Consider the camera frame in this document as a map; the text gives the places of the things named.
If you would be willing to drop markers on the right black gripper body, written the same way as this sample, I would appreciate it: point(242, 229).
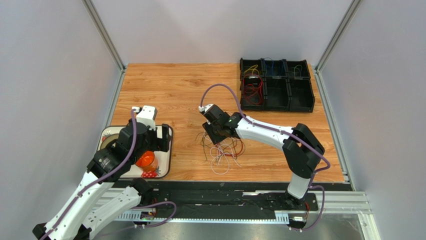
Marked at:
point(215, 133)

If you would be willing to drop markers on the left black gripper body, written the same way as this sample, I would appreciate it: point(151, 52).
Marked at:
point(153, 143)

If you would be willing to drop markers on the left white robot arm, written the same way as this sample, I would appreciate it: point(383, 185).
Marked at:
point(77, 220)

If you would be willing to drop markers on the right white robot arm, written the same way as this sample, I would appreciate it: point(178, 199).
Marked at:
point(302, 150)

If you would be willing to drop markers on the orange transparent cup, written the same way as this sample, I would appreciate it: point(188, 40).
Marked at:
point(148, 162)

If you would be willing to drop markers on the strawberry pattern tray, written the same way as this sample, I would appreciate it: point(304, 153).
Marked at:
point(164, 158)

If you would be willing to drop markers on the grey ceramic bowl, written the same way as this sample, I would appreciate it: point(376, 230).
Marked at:
point(108, 140)

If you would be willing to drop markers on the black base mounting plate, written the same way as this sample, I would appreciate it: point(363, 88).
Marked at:
point(226, 200)

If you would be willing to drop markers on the black six-compartment bin organizer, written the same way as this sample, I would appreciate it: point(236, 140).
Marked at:
point(276, 85)

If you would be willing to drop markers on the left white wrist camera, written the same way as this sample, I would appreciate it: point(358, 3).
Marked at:
point(146, 115)

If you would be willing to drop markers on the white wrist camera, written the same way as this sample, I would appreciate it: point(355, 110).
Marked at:
point(205, 108)
point(146, 115)

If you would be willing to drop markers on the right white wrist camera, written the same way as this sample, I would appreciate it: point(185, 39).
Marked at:
point(205, 108)

